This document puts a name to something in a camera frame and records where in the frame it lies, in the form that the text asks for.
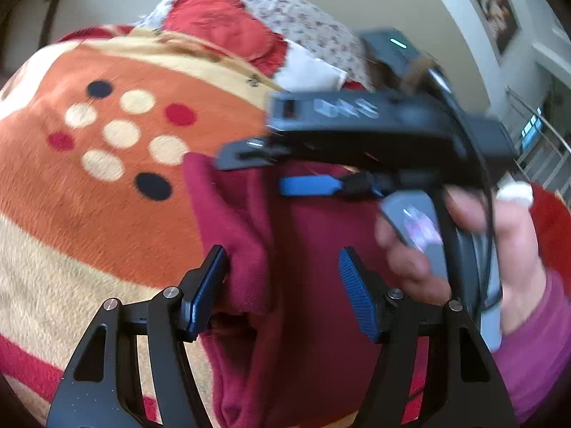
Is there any person's right forearm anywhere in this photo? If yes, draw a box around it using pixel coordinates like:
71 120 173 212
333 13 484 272
491 270 571 426

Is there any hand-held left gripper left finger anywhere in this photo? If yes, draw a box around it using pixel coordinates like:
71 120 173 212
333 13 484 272
47 244 230 428

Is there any framed wall picture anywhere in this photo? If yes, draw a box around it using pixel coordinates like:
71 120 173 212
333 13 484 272
466 0 522 56

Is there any red heart pillow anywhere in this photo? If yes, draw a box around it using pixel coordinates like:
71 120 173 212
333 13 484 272
163 0 288 76

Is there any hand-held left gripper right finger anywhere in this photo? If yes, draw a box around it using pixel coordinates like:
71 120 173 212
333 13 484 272
338 246 518 428

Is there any red bed sheet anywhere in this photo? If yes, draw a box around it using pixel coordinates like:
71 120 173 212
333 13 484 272
58 26 135 44

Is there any dark wooden furniture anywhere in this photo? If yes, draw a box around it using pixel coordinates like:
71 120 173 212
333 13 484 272
0 0 72 76

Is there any stair railing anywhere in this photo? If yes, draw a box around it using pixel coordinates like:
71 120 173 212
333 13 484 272
506 87 571 188

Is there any printed fleece blanket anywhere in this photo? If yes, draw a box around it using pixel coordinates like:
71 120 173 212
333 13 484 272
0 27 286 428

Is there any person's right hand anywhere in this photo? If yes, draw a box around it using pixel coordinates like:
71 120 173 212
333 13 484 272
376 182 547 335

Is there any maroon small shirt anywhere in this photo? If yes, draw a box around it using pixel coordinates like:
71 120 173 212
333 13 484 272
183 152 447 428

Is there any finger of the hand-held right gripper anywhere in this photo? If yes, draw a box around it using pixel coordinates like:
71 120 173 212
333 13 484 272
279 172 389 200
215 136 322 171

